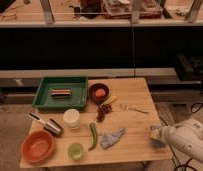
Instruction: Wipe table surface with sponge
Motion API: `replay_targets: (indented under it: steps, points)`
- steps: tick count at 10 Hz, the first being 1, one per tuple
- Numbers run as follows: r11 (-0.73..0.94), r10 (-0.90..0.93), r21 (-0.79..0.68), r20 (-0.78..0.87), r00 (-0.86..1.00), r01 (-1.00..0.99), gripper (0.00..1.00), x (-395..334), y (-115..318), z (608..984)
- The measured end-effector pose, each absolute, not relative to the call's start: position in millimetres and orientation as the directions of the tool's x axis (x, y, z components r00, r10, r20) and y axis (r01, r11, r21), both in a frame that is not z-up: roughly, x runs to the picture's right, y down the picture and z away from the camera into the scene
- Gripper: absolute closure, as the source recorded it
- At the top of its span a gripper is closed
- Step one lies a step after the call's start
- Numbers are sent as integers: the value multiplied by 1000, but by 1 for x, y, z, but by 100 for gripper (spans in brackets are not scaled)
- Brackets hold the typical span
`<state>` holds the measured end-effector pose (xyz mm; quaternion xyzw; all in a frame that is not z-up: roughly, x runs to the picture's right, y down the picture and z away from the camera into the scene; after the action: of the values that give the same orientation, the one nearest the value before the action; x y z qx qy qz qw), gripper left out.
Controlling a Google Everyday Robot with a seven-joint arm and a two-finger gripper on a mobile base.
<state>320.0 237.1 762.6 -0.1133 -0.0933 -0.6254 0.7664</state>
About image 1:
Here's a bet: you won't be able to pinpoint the blue grey cloth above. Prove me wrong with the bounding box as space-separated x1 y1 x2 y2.
100 128 125 149

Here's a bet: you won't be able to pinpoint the yellow blue sponge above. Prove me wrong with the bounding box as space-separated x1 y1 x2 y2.
150 125 166 148

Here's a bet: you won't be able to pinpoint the orange fruit in bowl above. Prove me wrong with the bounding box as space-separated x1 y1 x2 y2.
95 89 106 98

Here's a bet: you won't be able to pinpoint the dark brown bowl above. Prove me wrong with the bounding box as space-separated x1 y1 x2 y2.
89 83 110 104

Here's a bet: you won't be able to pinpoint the yellow banana piece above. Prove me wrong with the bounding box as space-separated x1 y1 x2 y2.
104 96 116 104

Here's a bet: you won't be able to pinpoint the dark red grape bunch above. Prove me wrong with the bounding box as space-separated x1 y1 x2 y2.
97 104 112 122

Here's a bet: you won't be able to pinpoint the silver metal fork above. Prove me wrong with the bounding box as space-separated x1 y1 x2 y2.
120 104 149 114

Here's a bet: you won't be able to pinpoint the green chili pepper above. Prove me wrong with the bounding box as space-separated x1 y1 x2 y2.
88 123 98 151

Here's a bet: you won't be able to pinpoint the wooden table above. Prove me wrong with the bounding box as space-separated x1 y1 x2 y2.
19 77 174 169

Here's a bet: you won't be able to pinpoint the white plastic cup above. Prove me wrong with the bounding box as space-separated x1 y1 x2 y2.
63 109 80 129

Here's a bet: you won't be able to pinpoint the green plastic tray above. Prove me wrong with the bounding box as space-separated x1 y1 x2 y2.
32 76 88 111

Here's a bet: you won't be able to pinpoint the light green cup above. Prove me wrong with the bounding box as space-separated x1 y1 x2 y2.
68 142 84 160

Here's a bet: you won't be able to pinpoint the orange plastic bowl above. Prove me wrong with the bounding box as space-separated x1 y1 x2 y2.
21 130 55 163

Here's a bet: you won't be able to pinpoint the black handled brush tool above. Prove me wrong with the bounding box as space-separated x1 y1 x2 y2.
28 113 63 137

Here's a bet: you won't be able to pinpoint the black floor cables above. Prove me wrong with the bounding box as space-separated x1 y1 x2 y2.
168 79 203 171

